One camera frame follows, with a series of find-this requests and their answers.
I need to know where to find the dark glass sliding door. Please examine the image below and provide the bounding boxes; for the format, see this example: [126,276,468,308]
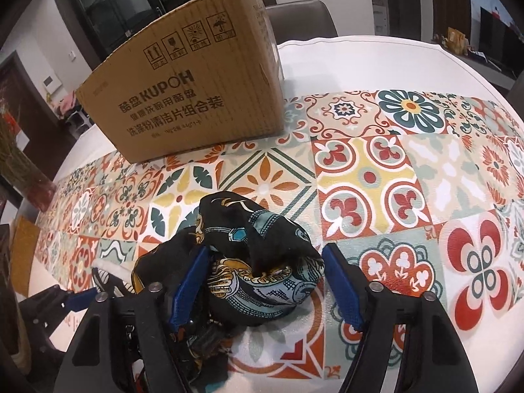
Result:
[53,0,164,56]

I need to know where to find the yellow paper bag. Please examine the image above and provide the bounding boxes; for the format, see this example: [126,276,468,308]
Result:
[445,28,468,55]

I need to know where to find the black television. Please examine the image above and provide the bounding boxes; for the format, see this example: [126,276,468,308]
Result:
[479,6,524,74]

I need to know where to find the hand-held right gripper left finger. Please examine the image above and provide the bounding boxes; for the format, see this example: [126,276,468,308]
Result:
[55,245,211,393]

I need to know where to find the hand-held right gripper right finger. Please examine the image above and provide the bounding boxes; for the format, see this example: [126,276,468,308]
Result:
[322,243,479,393]

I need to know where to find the brown cardboard box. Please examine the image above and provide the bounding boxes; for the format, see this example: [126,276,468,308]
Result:
[76,0,284,164]

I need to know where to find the grey dining chair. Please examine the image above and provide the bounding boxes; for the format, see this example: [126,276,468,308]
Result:
[264,0,338,46]

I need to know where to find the black patterned silk scarf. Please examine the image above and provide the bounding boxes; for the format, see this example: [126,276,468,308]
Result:
[131,192,326,381]

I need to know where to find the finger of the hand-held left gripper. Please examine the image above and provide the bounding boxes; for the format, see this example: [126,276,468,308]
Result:
[25,315,68,353]
[18,288,99,316]

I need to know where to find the glass vase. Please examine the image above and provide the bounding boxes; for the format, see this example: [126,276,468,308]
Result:
[0,131,57,213]

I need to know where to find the shoe rack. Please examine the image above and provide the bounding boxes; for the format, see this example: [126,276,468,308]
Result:
[53,94,93,136]

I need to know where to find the black white patterned cloth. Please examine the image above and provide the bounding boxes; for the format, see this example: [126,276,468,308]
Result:
[92,268,138,297]

